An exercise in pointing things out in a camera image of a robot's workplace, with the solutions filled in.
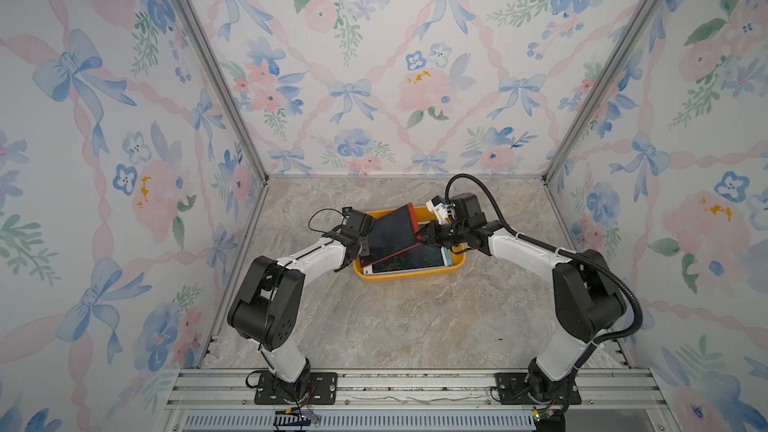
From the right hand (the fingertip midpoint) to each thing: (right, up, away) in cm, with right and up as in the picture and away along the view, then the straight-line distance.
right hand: (408, 228), depth 90 cm
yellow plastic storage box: (+4, +4, -5) cm, 8 cm away
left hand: (-16, -5, +5) cm, 17 cm away
